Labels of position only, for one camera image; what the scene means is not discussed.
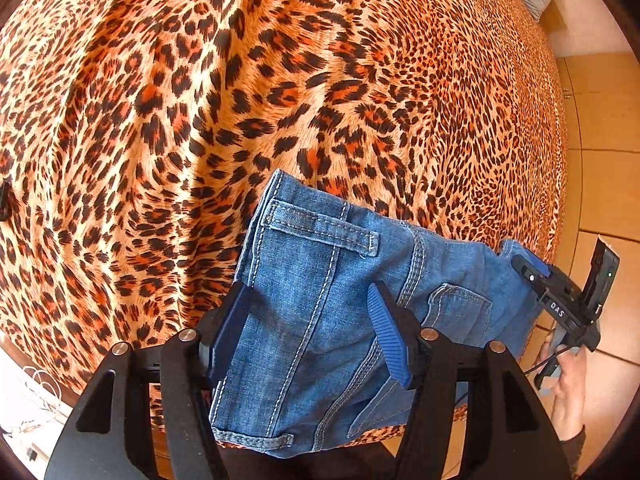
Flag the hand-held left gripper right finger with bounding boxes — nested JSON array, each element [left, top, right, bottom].
[[366, 281, 573, 480]]

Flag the person's right hand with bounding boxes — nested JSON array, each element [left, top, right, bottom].
[[542, 330, 588, 442]]

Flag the tan wooden wardrobe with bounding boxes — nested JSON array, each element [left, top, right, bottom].
[[542, 0, 640, 241]]

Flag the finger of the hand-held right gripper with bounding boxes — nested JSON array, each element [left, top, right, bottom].
[[510, 255, 546, 301], [533, 260, 566, 286]]

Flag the leopard print blanket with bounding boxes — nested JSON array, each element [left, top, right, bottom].
[[0, 0, 571, 456]]

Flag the white cable tangle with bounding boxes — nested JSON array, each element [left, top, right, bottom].
[[0, 360, 73, 463]]

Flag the blue denim pants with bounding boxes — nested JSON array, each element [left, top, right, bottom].
[[207, 169, 548, 460]]

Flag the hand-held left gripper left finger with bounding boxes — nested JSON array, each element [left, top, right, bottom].
[[44, 282, 253, 480]]

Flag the person's right forearm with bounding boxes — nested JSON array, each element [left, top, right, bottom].
[[559, 425, 589, 463]]

